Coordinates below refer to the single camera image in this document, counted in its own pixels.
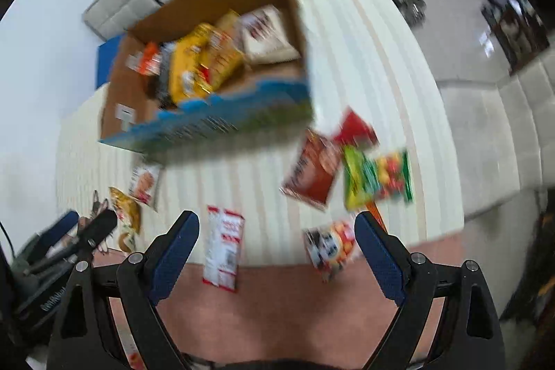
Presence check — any golden crinkled snack bag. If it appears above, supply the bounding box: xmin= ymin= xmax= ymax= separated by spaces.
xmin=109 ymin=187 xmax=141 ymax=255

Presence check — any orange panda snack bag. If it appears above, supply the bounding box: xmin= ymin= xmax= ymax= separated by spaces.
xmin=303 ymin=219 xmax=361 ymax=282

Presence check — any yellow egg snack bag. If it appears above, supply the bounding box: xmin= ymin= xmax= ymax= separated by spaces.
xmin=199 ymin=10 xmax=244 ymax=93

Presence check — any yellow snack packet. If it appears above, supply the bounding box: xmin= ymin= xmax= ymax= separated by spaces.
xmin=168 ymin=23 xmax=214 ymax=105

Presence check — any small white red snack packet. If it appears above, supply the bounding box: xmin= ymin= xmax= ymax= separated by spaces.
xmin=128 ymin=162 xmax=162 ymax=208

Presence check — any white red spicy strip packet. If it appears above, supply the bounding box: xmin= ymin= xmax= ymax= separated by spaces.
xmin=202 ymin=206 xmax=245 ymax=292

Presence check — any green yellow candy bag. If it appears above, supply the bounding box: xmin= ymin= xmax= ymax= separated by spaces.
xmin=343 ymin=146 xmax=413 ymax=211

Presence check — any blue green cardboard box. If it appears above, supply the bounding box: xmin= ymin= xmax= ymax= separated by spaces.
xmin=99 ymin=0 xmax=312 ymax=152

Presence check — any dark red biscuit packet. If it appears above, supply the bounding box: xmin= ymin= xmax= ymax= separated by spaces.
xmin=280 ymin=129 xmax=342 ymax=210

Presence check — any beige sofa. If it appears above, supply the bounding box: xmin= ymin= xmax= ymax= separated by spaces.
xmin=438 ymin=49 xmax=554 ymax=312

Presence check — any grey tufted ottoman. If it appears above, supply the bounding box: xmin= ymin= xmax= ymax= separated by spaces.
xmin=82 ymin=0 xmax=164 ymax=41

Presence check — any cream Franzzi cookie packet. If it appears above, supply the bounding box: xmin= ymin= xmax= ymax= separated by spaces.
xmin=241 ymin=5 xmax=300 ymax=66

